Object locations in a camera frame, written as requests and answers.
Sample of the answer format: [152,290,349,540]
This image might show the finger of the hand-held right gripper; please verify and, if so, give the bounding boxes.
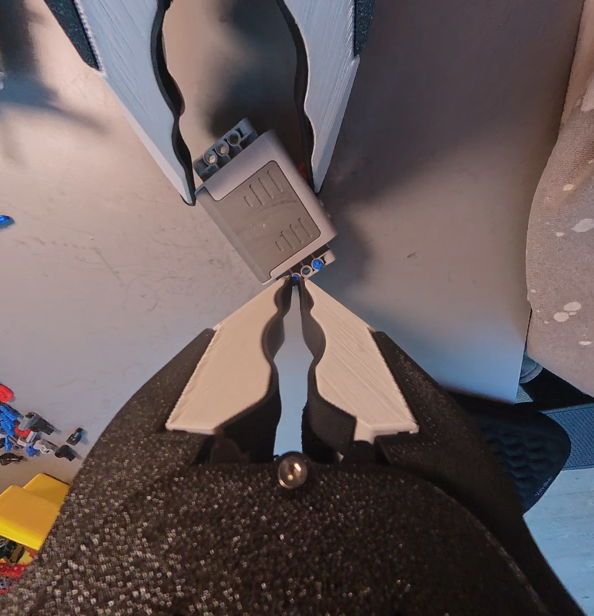
[278,0,361,193]
[76,0,197,206]

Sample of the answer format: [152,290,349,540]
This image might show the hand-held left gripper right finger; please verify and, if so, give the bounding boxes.
[297,278,420,458]

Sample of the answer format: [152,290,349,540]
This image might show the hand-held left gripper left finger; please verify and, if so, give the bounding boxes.
[165,279,296,458]

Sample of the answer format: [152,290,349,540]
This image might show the grey battery box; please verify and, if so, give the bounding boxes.
[193,119,338,285]

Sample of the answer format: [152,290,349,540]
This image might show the pile of mixed building pieces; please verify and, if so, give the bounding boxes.
[0,364,86,467]

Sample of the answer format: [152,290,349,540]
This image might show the grey desk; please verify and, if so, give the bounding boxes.
[0,0,587,501]

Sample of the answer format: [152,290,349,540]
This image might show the black rounded armrest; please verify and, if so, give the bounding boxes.
[451,371,594,511]

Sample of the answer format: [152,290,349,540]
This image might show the yellow plastic bin with parts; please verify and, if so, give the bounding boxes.
[0,472,71,593]

